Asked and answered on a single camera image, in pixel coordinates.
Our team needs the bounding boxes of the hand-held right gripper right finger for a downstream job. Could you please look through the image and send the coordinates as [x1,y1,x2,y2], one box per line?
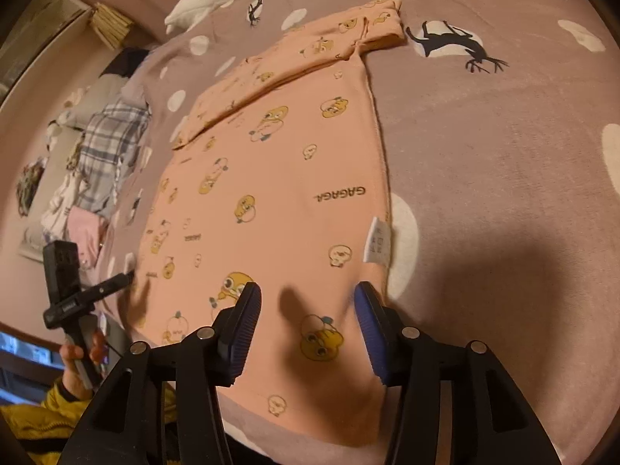
[353,280,563,465]

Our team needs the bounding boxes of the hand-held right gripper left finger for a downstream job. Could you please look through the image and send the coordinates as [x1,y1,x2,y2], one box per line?
[62,281,263,465]

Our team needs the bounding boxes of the pink cloth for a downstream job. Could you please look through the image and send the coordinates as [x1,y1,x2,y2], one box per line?
[67,206,110,269]

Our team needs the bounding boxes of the dark cloth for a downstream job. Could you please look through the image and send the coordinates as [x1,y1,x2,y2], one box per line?
[99,47,152,79]

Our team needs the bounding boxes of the plaid cloth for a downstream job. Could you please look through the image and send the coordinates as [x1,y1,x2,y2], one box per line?
[76,98,152,216]

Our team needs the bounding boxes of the mauve polka dot blanket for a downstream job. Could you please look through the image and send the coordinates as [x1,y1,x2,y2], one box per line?
[104,0,620,465]

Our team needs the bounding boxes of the person's left hand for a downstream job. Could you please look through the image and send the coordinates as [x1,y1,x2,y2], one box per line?
[59,330,106,377]

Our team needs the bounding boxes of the orange cartoon print shirt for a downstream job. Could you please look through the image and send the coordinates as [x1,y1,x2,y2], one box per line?
[123,0,406,449]

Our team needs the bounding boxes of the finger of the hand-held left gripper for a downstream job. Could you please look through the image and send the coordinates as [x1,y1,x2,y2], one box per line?
[80,271,136,302]

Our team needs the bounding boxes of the grey cloth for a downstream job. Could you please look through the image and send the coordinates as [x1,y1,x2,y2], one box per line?
[62,76,146,129]

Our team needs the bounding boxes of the white cloth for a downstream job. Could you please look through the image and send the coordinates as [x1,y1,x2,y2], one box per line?
[40,173,89,234]

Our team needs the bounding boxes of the floral patterned cloth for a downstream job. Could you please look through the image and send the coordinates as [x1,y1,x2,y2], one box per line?
[16,157,48,216]

